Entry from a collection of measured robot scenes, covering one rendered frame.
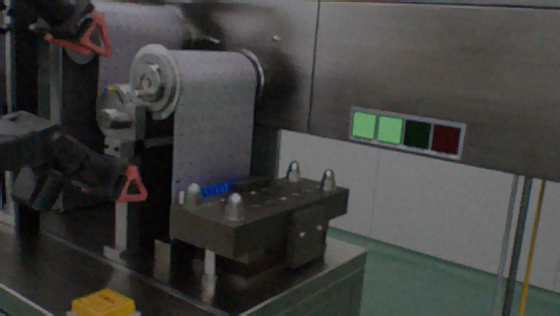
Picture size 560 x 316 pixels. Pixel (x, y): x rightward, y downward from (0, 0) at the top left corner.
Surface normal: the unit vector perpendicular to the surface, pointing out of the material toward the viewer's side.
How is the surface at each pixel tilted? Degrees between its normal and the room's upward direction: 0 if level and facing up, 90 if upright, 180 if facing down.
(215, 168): 90
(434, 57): 90
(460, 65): 90
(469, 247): 90
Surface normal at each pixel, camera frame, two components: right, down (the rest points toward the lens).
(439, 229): -0.59, 0.13
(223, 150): 0.80, 0.18
